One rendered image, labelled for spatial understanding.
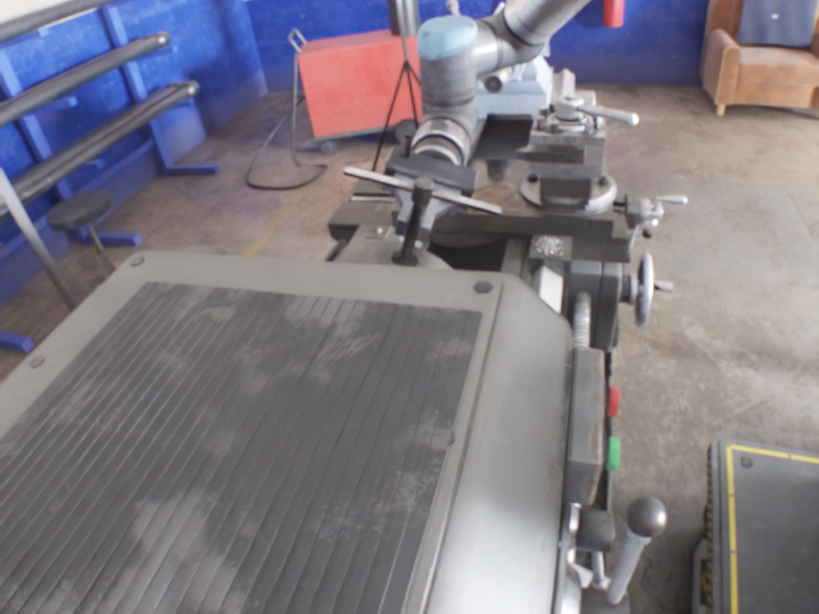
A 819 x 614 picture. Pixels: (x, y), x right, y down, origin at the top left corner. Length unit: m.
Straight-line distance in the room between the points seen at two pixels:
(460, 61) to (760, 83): 4.07
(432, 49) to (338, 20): 4.86
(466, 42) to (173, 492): 0.71
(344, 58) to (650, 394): 2.96
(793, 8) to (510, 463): 4.79
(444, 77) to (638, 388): 1.61
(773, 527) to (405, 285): 1.31
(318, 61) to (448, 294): 3.62
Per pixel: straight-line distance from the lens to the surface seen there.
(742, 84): 4.77
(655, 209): 1.50
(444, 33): 0.85
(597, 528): 0.64
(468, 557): 0.32
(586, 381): 0.48
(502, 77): 1.78
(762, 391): 2.35
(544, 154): 1.29
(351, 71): 4.03
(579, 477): 0.44
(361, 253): 0.75
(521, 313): 0.45
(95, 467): 0.43
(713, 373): 2.35
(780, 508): 1.65
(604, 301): 1.44
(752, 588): 1.51
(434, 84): 0.87
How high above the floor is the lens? 1.62
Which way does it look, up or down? 38 degrees down
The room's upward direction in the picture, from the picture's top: 9 degrees counter-clockwise
